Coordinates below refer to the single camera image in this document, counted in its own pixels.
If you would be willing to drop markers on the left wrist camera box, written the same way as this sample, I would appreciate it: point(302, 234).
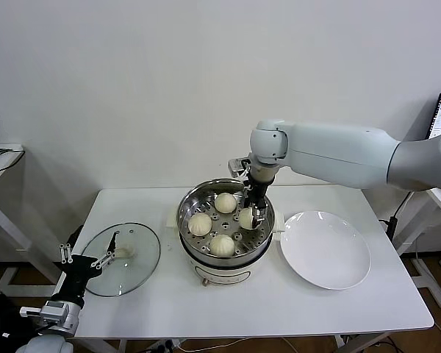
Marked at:
point(31, 312)

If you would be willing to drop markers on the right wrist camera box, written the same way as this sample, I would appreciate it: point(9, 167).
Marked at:
point(238, 167)

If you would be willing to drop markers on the white electric cooking pot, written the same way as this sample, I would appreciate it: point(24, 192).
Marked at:
point(224, 274)

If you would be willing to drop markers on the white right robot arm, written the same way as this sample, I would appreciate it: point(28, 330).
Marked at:
point(334, 150)

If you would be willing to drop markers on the perforated stainless steamer basket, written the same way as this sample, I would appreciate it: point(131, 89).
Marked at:
point(191, 200)

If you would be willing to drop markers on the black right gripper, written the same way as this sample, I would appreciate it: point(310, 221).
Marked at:
point(256, 193)

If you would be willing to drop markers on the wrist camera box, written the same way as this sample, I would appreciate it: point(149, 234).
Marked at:
point(31, 312)
point(238, 167)

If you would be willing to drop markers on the white steamed baozi bun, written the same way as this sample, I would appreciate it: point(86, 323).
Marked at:
point(245, 220)
point(199, 224)
point(225, 202)
point(222, 245)

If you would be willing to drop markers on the round glass pot lid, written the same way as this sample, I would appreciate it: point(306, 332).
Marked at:
point(143, 261)

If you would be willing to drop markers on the round white plate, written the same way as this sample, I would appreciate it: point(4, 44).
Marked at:
point(323, 253)

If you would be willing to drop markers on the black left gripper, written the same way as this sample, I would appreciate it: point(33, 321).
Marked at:
point(79, 270)

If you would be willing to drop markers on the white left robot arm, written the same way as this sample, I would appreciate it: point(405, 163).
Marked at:
point(62, 316)

